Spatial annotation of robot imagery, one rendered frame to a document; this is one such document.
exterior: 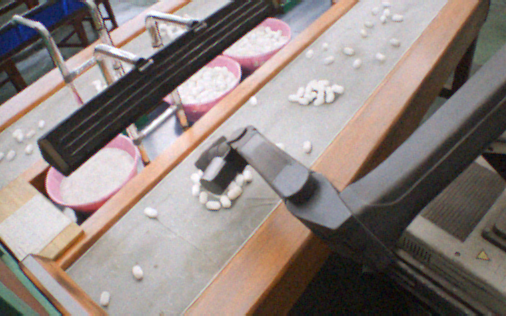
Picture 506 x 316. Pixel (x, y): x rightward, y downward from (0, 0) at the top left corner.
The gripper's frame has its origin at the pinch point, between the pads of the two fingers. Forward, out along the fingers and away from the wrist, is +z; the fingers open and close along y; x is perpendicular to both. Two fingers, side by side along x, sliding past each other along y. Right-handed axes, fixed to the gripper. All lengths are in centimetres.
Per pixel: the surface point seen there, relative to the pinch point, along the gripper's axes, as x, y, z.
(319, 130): 13.2, -26.5, -11.8
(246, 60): -12.4, -44.1, 16.9
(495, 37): 78, -228, 30
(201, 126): -6.9, -10.6, 7.4
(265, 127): 4.3, -20.6, -1.6
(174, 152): -6.7, 0.7, 7.0
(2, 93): -112, -20, 246
